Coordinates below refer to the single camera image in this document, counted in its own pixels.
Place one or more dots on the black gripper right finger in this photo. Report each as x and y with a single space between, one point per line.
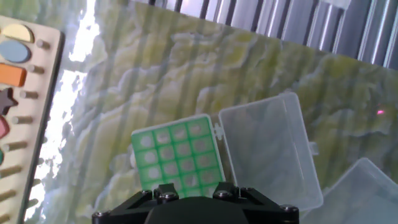
270 214

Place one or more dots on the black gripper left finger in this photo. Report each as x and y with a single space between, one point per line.
124 214

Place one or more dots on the clear tip box green rack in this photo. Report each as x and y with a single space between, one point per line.
267 149
360 196

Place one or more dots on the wooden shape puzzle board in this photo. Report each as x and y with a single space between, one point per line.
34 109

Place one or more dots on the pink puzzle piece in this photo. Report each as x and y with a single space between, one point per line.
2 127

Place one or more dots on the green marble patterned mat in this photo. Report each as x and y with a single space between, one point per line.
186 77

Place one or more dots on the dark star puzzle piece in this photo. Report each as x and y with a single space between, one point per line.
5 101

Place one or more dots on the orange rectangle puzzle piece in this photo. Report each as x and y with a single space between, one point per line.
12 74

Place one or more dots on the light blue oval puzzle piece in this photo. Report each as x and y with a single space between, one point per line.
14 51

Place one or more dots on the yellow semicircle puzzle piece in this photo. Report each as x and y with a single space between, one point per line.
17 33

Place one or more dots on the white paper sheet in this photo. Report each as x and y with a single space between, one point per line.
337 3

